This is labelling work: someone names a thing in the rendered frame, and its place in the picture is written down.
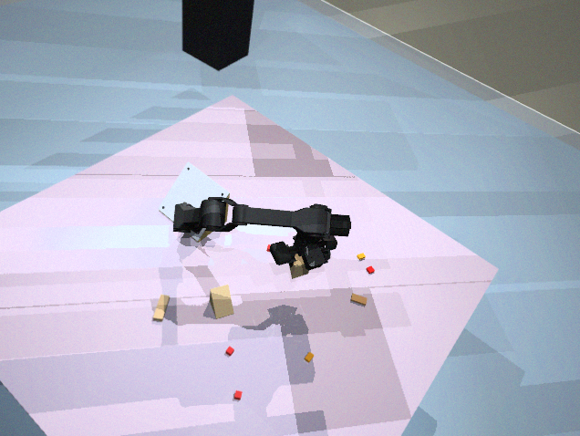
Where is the pale yellow flat bar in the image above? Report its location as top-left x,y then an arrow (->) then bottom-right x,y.
154,295 -> 170,321

